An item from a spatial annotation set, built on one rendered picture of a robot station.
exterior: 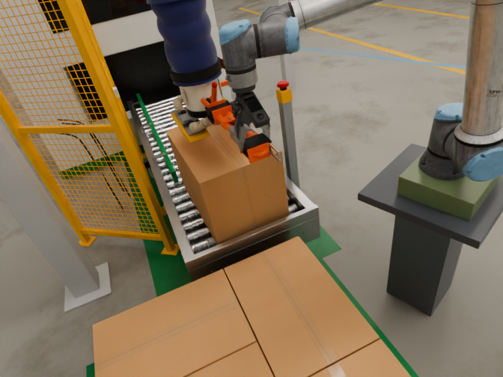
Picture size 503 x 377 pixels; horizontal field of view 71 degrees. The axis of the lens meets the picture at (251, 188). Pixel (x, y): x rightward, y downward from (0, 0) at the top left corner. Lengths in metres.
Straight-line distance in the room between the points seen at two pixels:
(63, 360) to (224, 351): 1.23
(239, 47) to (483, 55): 0.68
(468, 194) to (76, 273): 2.17
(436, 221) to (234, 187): 0.83
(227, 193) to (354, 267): 1.06
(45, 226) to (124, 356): 1.01
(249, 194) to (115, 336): 0.82
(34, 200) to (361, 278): 1.88
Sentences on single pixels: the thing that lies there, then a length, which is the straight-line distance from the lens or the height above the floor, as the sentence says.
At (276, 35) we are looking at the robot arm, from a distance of 1.02.
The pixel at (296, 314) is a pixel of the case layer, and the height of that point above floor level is 0.54.
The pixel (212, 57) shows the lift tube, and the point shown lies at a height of 1.37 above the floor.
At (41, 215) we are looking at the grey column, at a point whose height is 0.69.
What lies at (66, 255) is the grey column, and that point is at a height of 0.38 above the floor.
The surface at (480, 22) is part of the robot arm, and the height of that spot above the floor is 1.48.
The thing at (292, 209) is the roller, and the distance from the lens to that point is 1.90.
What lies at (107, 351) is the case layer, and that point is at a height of 0.54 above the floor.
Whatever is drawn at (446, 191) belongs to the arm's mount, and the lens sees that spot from 1.57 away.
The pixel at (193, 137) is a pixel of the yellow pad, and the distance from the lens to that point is 1.56.
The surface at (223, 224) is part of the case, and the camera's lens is 1.68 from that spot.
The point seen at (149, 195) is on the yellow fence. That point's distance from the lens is 2.32.
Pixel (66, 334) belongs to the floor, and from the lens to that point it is 2.56.
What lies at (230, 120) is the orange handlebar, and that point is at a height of 1.22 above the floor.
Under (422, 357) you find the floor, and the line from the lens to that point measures 2.07.
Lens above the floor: 1.79
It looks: 37 degrees down
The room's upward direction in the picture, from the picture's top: 11 degrees counter-clockwise
